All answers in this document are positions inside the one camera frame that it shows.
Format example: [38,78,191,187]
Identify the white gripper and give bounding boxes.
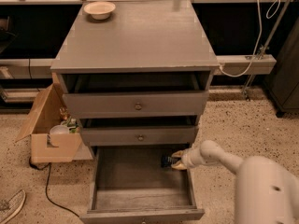
[171,147,206,171]

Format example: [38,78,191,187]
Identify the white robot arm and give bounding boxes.
[171,140,299,224]

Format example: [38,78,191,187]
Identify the grey middle drawer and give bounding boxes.
[80,116,198,146]

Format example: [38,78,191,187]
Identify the grey drawer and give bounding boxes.
[63,72,208,119]
[80,144,204,224]
[80,116,198,146]

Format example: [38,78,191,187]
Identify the grey bottom drawer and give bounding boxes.
[80,144,204,224]

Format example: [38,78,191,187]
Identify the grey top drawer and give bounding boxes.
[63,72,208,119]

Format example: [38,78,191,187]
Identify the grey wooden drawer cabinet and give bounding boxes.
[50,0,221,154]

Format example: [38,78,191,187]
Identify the metal diagonal pole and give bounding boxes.
[242,0,293,101]

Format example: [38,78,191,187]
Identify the green items in box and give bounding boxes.
[60,107,78,133]

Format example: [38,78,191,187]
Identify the white bowl in box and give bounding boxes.
[50,125,69,134]

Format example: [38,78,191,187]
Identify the dark grey side cabinet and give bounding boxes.
[263,18,299,118]

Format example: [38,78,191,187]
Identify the open cardboard box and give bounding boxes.
[16,73,90,163]

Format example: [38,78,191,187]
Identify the cream ceramic bowl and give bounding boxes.
[83,1,116,21]

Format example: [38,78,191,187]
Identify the white sneaker shoe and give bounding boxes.
[0,189,26,224]

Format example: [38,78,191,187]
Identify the black floor cable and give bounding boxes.
[28,157,81,218]

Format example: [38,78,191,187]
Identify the white hanging cable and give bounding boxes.
[219,0,282,78]

